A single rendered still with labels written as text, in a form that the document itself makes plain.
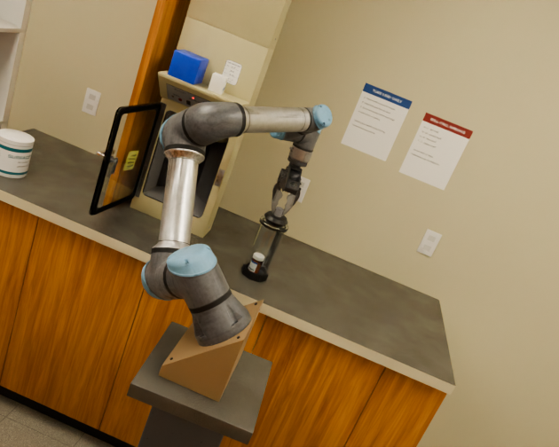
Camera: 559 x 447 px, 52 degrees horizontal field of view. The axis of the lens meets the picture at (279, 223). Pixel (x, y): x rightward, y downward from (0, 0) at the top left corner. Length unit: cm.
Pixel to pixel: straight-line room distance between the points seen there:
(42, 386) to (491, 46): 225
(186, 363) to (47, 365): 112
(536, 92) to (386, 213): 78
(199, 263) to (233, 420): 39
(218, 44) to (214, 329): 110
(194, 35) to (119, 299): 100
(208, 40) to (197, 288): 104
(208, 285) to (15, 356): 130
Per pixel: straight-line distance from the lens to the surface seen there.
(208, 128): 157
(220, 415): 148
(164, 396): 148
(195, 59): 207
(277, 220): 203
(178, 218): 158
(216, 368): 146
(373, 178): 257
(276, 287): 214
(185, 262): 142
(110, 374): 240
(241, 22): 214
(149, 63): 216
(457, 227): 264
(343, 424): 224
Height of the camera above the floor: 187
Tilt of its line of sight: 20 degrees down
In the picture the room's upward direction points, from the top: 22 degrees clockwise
